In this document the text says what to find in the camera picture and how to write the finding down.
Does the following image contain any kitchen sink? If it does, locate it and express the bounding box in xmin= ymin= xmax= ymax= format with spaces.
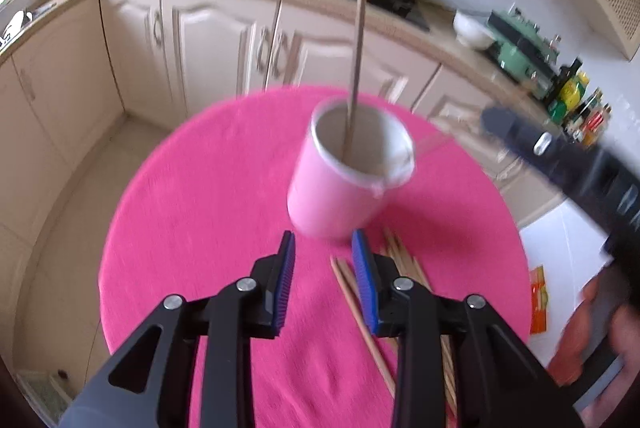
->
xmin=1 ymin=3 xmax=55 ymax=48

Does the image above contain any green electric grill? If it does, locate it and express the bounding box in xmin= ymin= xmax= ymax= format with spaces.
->
xmin=487 ymin=7 xmax=560 ymax=101

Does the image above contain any green yellow bottle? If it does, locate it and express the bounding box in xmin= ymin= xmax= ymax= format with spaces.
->
xmin=548 ymin=71 xmax=590 ymax=125

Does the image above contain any dark olive oil bottle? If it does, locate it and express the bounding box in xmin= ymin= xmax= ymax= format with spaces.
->
xmin=544 ymin=58 xmax=585 ymax=125

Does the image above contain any person's right hand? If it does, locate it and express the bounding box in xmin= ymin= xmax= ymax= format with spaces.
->
xmin=547 ymin=271 xmax=639 ymax=427

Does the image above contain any white bowl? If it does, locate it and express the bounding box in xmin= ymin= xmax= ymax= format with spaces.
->
xmin=452 ymin=11 xmax=496 ymax=51

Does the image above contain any pink cup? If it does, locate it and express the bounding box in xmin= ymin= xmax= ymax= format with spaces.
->
xmin=286 ymin=99 xmax=416 ymax=241

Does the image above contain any orange package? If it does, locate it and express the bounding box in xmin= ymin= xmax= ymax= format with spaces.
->
xmin=529 ymin=266 xmax=548 ymax=335

